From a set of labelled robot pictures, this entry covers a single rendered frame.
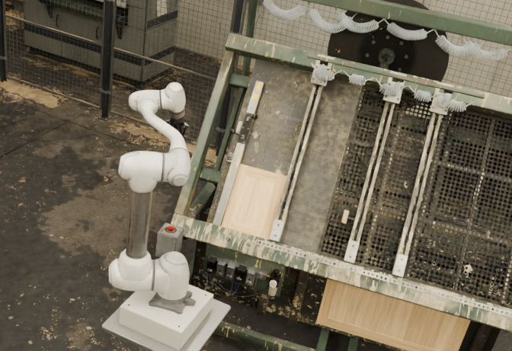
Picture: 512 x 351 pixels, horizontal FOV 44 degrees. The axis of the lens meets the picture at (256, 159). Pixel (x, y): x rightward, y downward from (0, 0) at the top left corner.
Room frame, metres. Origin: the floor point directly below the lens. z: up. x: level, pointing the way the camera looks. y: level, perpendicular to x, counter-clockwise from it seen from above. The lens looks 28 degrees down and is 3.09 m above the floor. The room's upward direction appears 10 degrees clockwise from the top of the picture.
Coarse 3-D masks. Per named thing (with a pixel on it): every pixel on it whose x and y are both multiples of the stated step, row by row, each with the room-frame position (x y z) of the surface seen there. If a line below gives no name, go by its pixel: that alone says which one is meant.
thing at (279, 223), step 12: (324, 84) 3.71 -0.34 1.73; (312, 96) 3.70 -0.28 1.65; (312, 108) 3.68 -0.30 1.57; (312, 120) 3.60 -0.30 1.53; (300, 132) 3.55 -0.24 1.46; (300, 144) 3.51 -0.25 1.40; (300, 156) 3.45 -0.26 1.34; (300, 168) 3.46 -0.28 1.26; (288, 180) 3.36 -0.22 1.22; (288, 192) 3.35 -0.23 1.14; (288, 204) 3.27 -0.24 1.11; (276, 216) 3.22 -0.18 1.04; (276, 228) 3.17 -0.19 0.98; (276, 240) 3.13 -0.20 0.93
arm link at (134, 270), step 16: (128, 160) 2.46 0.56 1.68; (144, 160) 2.47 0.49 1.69; (160, 160) 2.50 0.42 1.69; (128, 176) 2.44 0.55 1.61; (144, 176) 2.45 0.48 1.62; (160, 176) 2.47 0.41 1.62; (144, 192) 2.46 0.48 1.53; (144, 208) 2.47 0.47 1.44; (128, 224) 2.48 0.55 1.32; (144, 224) 2.47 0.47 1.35; (128, 240) 2.47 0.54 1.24; (144, 240) 2.48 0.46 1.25; (128, 256) 2.46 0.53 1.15; (144, 256) 2.48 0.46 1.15; (112, 272) 2.43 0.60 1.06; (128, 272) 2.42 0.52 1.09; (144, 272) 2.44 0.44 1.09; (128, 288) 2.42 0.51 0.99; (144, 288) 2.44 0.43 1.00
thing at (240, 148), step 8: (256, 104) 3.70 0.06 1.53; (248, 112) 3.67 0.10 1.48; (240, 144) 3.54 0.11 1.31; (240, 152) 3.51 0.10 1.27; (232, 160) 3.48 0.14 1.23; (240, 160) 3.48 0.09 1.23; (232, 168) 3.44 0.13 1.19; (232, 176) 3.41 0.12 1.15; (232, 184) 3.38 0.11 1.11; (224, 192) 3.35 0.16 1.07; (224, 200) 3.31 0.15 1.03; (224, 208) 3.28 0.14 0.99; (216, 216) 3.25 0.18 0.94; (216, 224) 3.22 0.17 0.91
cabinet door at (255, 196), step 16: (240, 176) 3.43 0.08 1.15; (256, 176) 3.43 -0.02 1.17; (272, 176) 3.43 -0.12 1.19; (240, 192) 3.36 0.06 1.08; (256, 192) 3.37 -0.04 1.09; (272, 192) 3.36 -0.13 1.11; (240, 208) 3.30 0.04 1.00; (256, 208) 3.30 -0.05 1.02; (272, 208) 3.30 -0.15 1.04; (224, 224) 3.24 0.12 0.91; (240, 224) 3.24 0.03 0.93; (256, 224) 3.24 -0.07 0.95; (272, 224) 3.24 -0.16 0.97
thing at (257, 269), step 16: (208, 256) 3.15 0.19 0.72; (224, 256) 3.13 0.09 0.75; (240, 256) 3.11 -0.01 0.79; (208, 272) 3.04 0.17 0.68; (224, 272) 3.05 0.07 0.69; (240, 272) 3.00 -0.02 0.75; (256, 272) 3.04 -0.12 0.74; (272, 272) 3.06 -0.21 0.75; (256, 288) 3.09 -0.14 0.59; (272, 288) 3.01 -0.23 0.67
